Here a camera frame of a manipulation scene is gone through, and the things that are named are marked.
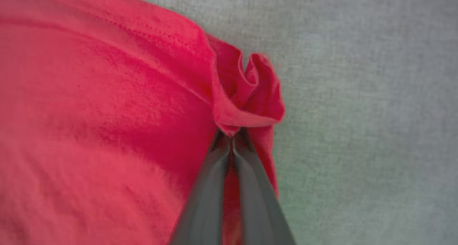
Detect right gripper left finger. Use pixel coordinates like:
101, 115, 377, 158
170, 131, 232, 245

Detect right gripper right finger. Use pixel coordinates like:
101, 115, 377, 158
232, 128, 296, 245

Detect grey fabric sofa cushion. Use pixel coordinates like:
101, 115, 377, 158
114, 0, 458, 245

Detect red basketball jersey white trim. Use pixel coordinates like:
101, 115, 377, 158
0, 0, 287, 245

